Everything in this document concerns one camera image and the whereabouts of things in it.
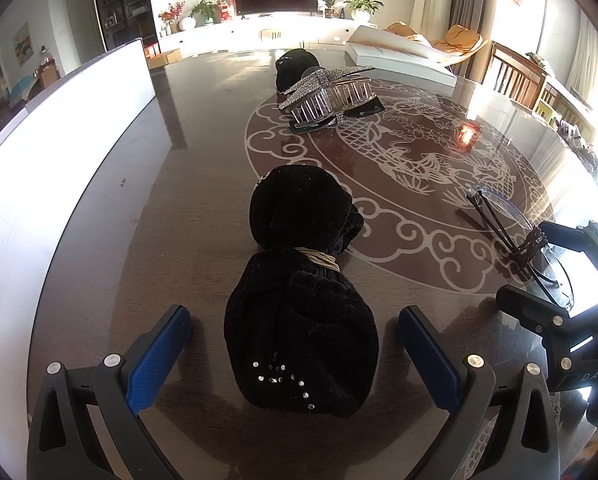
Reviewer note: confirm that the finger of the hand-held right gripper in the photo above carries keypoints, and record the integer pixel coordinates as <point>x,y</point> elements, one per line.
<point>594,242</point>
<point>559,345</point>

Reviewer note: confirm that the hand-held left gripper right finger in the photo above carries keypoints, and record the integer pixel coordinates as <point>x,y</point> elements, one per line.
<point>429,360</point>

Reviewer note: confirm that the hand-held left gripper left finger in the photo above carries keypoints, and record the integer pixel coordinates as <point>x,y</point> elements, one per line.
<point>154,360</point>

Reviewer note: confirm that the thin-framed eyeglasses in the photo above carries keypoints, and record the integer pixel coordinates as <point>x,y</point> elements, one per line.
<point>499,210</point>

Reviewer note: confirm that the black velvet bundle with rhinestones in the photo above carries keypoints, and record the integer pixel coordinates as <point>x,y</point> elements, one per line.
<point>299,320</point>

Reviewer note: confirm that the large white cardboard box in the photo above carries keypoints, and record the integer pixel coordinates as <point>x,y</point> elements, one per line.
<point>54,160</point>

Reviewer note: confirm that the tan rubber band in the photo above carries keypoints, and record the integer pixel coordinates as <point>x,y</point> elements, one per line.
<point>321,260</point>

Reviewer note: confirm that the wooden slatted chair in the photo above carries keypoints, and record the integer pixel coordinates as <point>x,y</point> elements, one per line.
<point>514,75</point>

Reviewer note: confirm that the orange lounge chair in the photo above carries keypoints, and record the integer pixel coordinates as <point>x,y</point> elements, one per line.
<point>459,40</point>

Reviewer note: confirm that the flat white box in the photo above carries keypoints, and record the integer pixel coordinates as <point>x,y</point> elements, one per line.
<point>394,57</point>

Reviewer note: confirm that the rhinestone hair claw clip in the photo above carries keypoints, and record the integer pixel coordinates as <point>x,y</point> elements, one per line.
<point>324,92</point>

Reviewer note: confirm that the small brown cardboard box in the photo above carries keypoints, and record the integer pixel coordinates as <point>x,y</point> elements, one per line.
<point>164,57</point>

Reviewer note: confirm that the small black velvet bundle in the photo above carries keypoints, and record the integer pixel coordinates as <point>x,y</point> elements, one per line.
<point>294,67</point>

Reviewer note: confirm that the large leafy potted plant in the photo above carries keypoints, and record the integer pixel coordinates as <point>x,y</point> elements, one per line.
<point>363,2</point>

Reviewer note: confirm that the round white vase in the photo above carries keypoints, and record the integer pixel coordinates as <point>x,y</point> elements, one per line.
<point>187,23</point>

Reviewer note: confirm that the red flower bouquet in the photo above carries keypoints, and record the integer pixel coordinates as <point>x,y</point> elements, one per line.
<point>171,12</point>

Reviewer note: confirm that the white television cabinet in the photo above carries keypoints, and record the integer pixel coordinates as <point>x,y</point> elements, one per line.
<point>279,30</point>

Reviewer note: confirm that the bushy green potted plant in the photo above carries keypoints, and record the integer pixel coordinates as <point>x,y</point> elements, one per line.
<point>205,9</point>

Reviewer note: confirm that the small potted plant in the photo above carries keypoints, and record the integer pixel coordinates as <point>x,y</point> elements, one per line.
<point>329,6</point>

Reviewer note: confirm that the red tabletop decoration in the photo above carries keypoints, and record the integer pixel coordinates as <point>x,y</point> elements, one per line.
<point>225,11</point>

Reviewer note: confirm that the dark glass display cabinet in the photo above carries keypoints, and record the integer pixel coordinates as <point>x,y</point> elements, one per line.
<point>124,0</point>

